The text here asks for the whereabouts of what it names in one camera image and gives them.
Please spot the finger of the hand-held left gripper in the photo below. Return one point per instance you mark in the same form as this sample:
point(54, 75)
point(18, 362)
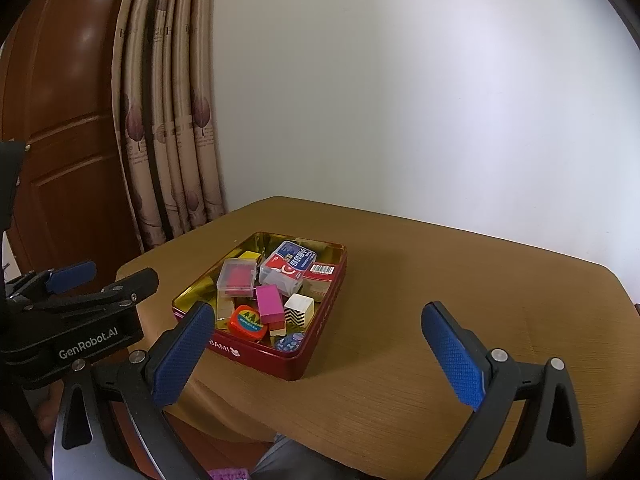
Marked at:
point(72, 275)
point(125, 290)

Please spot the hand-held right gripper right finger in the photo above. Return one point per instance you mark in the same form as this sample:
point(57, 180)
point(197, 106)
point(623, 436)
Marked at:
point(452, 355)

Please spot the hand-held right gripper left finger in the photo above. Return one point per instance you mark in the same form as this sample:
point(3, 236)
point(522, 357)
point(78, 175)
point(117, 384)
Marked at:
point(182, 355)

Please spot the round red tape measure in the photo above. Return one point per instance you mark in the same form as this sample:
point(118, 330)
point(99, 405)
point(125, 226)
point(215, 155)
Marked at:
point(247, 321)

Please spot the clear box with pink insert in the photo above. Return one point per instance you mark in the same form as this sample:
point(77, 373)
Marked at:
point(236, 277)

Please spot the red tin box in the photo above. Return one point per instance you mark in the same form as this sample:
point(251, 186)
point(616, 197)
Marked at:
point(280, 360)

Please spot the pink eraser block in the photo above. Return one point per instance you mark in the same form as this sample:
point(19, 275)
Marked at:
point(270, 305)

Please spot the blue candy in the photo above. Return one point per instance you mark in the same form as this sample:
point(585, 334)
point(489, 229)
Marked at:
point(289, 342)

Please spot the yellow striped block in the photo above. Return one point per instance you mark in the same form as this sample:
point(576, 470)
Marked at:
point(250, 256)

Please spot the white black zigzag cube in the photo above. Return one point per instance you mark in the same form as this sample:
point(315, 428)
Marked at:
point(299, 310)

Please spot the clear playing card box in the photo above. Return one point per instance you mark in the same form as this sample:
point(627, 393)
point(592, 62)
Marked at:
point(287, 265)

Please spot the brown cardboard cube box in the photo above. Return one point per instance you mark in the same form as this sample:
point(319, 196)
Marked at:
point(320, 280)

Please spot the purple patterned cloth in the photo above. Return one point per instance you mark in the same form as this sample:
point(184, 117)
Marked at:
point(229, 474)

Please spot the person's grey trouser leg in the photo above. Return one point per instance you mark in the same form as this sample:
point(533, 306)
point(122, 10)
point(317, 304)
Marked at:
point(300, 460)

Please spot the brown wooden door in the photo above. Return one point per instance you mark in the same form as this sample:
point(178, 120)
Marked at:
point(65, 110)

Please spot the beige patterned curtain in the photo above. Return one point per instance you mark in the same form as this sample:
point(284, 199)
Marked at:
point(170, 110)

